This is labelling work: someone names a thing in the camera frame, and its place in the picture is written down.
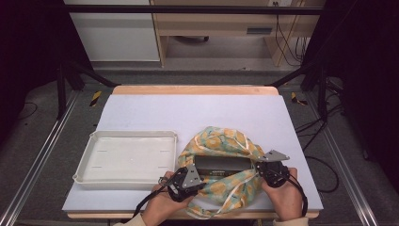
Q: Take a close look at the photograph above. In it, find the yellow black tape marker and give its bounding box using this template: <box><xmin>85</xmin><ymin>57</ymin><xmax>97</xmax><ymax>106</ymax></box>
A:
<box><xmin>89</xmin><ymin>89</ymin><xmax>104</xmax><ymax>107</ymax></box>
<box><xmin>290</xmin><ymin>91</ymin><xmax>309</xmax><ymax>106</ymax></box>

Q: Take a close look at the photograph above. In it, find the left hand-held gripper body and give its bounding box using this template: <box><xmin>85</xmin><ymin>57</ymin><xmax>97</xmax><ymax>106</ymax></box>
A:
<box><xmin>158</xmin><ymin>163</ymin><xmax>208</xmax><ymax>202</ymax></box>

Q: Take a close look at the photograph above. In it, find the person's right hand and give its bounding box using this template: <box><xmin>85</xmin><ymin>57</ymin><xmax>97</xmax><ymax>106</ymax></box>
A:
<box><xmin>261</xmin><ymin>168</ymin><xmax>299</xmax><ymax>221</ymax></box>

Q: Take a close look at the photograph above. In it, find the black metal stand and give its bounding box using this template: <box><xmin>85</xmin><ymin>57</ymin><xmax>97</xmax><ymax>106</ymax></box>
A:
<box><xmin>267</xmin><ymin>59</ymin><xmax>330</xmax><ymax>122</ymax></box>
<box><xmin>56</xmin><ymin>59</ymin><xmax>120</xmax><ymax>121</ymax></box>

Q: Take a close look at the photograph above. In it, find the hanging black cable bundle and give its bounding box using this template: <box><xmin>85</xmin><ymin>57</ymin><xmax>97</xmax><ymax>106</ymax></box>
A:
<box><xmin>273</xmin><ymin>1</ymin><xmax>311</xmax><ymax>68</ymax></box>

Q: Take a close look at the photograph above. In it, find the black floor cable bundle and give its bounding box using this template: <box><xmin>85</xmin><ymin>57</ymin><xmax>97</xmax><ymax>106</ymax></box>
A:
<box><xmin>295</xmin><ymin>102</ymin><xmax>345</xmax><ymax>149</ymax></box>

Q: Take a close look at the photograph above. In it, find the thin black floor cable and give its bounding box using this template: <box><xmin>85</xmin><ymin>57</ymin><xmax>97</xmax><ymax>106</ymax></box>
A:
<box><xmin>15</xmin><ymin>101</ymin><xmax>39</xmax><ymax>121</ymax></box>

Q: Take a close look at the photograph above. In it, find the black curtain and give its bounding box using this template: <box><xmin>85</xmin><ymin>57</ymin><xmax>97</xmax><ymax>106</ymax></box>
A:
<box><xmin>0</xmin><ymin>0</ymin><xmax>93</xmax><ymax>140</ymax></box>
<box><xmin>309</xmin><ymin>0</ymin><xmax>399</xmax><ymax>185</ymax></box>

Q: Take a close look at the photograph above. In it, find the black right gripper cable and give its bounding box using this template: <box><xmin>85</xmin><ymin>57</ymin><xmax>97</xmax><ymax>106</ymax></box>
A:
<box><xmin>283</xmin><ymin>174</ymin><xmax>309</xmax><ymax>218</ymax></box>

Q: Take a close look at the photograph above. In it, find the white cabinet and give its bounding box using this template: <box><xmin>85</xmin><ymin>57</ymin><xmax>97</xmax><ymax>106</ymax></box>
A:
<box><xmin>64</xmin><ymin>0</ymin><xmax>161</xmax><ymax>62</ymax></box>

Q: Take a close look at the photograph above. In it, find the aluminium floor rail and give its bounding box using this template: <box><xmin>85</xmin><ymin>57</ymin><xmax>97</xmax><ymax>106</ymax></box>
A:
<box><xmin>0</xmin><ymin>90</ymin><xmax>80</xmax><ymax>226</ymax></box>
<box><xmin>305</xmin><ymin>92</ymin><xmax>381</xmax><ymax>226</ymax></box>

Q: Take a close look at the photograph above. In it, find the orange print cloth bag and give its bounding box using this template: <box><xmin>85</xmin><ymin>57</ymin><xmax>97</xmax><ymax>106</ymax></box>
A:
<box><xmin>177</xmin><ymin>125</ymin><xmax>267</xmax><ymax>220</ymax></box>

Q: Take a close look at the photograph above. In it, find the white table mat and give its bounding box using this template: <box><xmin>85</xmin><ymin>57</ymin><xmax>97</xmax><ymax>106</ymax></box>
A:
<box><xmin>61</xmin><ymin>93</ymin><xmax>325</xmax><ymax>212</ymax></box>

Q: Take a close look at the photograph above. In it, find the light wooden desk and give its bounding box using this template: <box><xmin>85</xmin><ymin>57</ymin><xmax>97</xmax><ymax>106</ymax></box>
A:
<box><xmin>150</xmin><ymin>0</ymin><xmax>327</xmax><ymax>68</ymax></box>

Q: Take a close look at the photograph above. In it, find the dark rectangular box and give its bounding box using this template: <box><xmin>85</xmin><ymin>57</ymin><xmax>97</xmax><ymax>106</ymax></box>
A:
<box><xmin>192</xmin><ymin>154</ymin><xmax>254</xmax><ymax>177</ymax></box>

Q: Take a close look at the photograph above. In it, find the person's left hand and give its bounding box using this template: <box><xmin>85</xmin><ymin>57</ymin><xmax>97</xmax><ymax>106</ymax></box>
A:
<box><xmin>141</xmin><ymin>170</ymin><xmax>196</xmax><ymax>226</ymax></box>

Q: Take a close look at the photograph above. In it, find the white plastic tray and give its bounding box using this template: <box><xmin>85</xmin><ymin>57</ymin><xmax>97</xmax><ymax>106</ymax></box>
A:
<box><xmin>72</xmin><ymin>129</ymin><xmax>179</xmax><ymax>191</ymax></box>

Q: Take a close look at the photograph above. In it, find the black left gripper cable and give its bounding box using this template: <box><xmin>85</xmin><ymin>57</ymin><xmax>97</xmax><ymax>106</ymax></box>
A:
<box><xmin>132</xmin><ymin>177</ymin><xmax>172</xmax><ymax>218</ymax></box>

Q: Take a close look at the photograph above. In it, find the black horizontal frame bar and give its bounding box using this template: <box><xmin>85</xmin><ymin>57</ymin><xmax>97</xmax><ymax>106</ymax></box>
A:
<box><xmin>64</xmin><ymin>4</ymin><xmax>326</xmax><ymax>16</ymax></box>

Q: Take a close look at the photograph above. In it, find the wooden table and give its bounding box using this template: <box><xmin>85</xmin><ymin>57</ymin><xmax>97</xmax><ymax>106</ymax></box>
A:
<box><xmin>66</xmin><ymin>84</ymin><xmax>320</xmax><ymax>220</ymax></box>

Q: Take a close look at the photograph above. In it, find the looped black cable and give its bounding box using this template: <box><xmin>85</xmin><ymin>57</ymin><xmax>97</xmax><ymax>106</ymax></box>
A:
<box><xmin>304</xmin><ymin>155</ymin><xmax>341</xmax><ymax>194</ymax></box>

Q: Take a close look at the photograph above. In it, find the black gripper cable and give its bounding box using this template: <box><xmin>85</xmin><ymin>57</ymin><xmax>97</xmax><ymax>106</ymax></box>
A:
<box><xmin>132</xmin><ymin>177</ymin><xmax>172</xmax><ymax>218</ymax></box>
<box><xmin>283</xmin><ymin>174</ymin><xmax>309</xmax><ymax>218</ymax></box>

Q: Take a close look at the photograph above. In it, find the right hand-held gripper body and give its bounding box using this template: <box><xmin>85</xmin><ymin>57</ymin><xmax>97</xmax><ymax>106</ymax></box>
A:
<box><xmin>255</xmin><ymin>149</ymin><xmax>291</xmax><ymax>188</ymax></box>

